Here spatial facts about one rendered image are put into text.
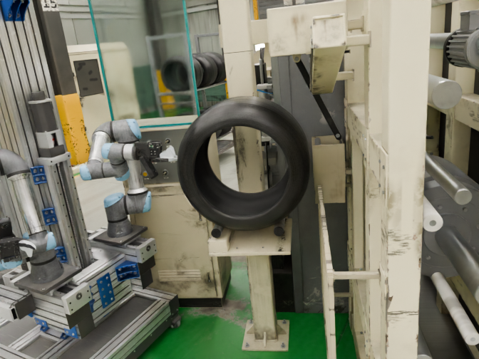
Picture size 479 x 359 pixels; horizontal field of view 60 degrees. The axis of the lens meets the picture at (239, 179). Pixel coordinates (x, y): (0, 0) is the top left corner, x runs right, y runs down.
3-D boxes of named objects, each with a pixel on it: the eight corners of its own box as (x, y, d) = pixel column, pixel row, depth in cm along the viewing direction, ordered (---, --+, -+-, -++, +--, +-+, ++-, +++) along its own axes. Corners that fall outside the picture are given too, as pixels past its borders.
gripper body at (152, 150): (157, 144, 182) (131, 143, 183) (158, 163, 184) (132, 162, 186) (163, 141, 189) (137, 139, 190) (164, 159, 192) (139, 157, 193)
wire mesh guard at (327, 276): (322, 295, 232) (316, 179, 210) (325, 295, 231) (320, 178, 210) (333, 443, 147) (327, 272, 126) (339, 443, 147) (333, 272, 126)
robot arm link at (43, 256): (58, 256, 196) (52, 231, 192) (28, 267, 189) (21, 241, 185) (53, 248, 206) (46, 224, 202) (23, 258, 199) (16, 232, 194)
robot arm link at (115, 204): (108, 214, 243) (103, 192, 239) (131, 211, 245) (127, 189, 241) (105, 222, 232) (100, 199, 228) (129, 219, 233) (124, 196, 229)
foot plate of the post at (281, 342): (247, 320, 265) (246, 315, 263) (289, 321, 260) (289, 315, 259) (241, 350, 240) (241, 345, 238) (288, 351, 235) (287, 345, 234)
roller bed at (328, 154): (313, 190, 223) (311, 136, 214) (342, 189, 220) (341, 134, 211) (315, 204, 204) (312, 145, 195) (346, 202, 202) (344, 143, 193)
